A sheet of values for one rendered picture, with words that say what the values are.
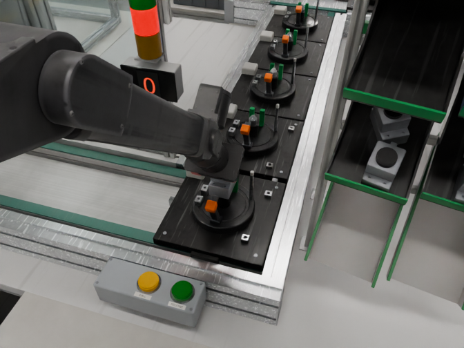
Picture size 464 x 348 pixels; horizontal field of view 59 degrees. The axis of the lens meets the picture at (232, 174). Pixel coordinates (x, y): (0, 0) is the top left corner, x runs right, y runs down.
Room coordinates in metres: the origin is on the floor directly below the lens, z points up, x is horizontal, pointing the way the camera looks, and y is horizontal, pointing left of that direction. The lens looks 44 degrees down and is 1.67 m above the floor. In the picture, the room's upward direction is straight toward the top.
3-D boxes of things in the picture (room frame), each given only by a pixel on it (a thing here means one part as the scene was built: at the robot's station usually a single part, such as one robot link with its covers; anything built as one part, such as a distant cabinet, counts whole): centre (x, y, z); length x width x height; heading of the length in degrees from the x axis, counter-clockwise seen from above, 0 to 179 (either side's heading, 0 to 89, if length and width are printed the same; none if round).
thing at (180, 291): (0.40, 0.09, 0.96); 0.04 x 0.04 x 0.02
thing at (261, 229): (0.61, 0.02, 0.96); 0.24 x 0.24 x 0.02; 73
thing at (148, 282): (0.42, 0.16, 0.96); 0.04 x 0.04 x 0.02
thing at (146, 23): (0.77, 0.17, 1.33); 0.05 x 0.05 x 0.05
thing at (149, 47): (0.77, 0.17, 1.28); 0.05 x 0.05 x 0.05
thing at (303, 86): (1.09, -0.12, 1.01); 0.24 x 0.24 x 0.13; 73
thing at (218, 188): (0.62, 0.02, 1.08); 0.08 x 0.04 x 0.07; 163
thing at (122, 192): (0.72, 0.30, 0.91); 0.84 x 0.28 x 0.10; 73
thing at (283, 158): (0.85, -0.05, 1.01); 0.24 x 0.24 x 0.13; 73
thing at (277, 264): (1.07, -0.12, 0.91); 1.24 x 0.33 x 0.10; 163
